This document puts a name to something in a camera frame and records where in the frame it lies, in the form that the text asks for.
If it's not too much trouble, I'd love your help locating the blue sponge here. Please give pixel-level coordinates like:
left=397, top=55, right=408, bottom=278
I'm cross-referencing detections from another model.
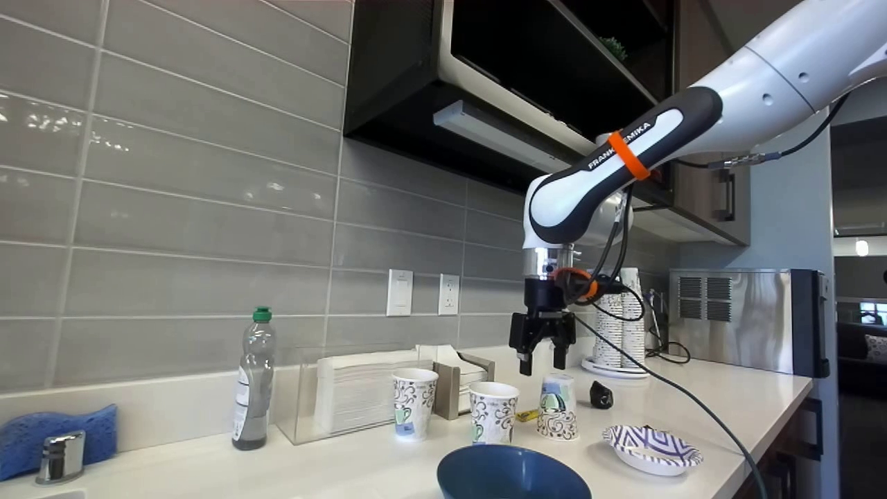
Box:
left=0, top=401, right=123, bottom=486

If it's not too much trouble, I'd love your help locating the dark overhead cabinet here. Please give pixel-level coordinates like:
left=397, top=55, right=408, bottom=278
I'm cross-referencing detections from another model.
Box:
left=344, top=0, right=755, bottom=250

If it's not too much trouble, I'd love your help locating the clear acrylic napkin holder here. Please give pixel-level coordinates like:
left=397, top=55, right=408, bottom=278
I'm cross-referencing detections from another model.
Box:
left=272, top=350, right=432, bottom=447

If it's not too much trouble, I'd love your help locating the chrome faucet part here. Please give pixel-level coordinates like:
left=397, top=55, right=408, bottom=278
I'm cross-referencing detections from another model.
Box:
left=35, top=429, right=87, bottom=486

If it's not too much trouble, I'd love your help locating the stack of white cups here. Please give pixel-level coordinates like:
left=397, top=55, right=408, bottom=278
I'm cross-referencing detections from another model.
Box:
left=581, top=267, right=645, bottom=381

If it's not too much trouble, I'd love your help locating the orange cable clip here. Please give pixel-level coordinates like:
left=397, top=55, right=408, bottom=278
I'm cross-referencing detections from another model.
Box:
left=606, top=130, right=652, bottom=181

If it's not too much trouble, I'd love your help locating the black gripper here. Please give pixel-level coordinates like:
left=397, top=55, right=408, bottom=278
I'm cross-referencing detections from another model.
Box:
left=511, top=246, right=577, bottom=378

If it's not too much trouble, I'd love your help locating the stainless appliance on counter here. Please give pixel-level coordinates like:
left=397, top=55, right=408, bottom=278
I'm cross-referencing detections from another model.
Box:
left=669, top=268, right=830, bottom=378

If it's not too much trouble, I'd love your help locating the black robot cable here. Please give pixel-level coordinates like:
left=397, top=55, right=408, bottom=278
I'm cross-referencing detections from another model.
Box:
left=551, top=91, right=853, bottom=499

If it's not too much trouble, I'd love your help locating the white wall outlet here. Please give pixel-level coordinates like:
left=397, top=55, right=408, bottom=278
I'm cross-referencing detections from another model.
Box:
left=437, top=274, right=459, bottom=315
left=386, top=268, right=412, bottom=315

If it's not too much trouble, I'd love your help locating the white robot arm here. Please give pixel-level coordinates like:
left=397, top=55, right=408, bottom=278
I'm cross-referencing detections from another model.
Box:
left=511, top=0, right=887, bottom=378

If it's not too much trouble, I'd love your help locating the dark blue bowl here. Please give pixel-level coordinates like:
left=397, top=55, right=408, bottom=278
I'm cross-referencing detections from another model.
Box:
left=435, top=443, right=591, bottom=499

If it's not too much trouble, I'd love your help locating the upside-down patterned paper cup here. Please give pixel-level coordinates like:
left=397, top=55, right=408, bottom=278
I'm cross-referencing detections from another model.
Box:
left=541, top=378, right=577, bottom=439

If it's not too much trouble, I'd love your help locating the blue patterned paper plate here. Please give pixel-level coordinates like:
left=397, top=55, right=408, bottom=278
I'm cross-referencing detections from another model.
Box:
left=604, top=424, right=702, bottom=476

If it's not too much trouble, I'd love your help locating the clear plastic bottle green cap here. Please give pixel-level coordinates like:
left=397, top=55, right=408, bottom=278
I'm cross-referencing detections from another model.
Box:
left=234, top=306, right=278, bottom=448

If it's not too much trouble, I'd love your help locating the small black object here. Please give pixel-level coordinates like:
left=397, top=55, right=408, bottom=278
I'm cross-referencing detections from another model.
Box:
left=591, top=383, right=613, bottom=410

